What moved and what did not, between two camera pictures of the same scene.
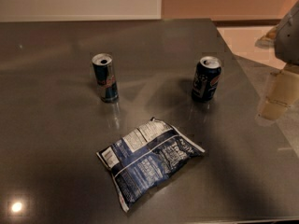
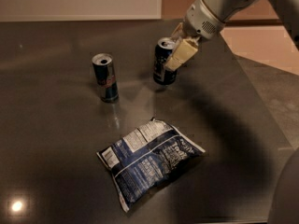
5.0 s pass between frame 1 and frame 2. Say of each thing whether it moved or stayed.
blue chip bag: stayed
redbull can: stayed
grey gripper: moved
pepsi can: moved
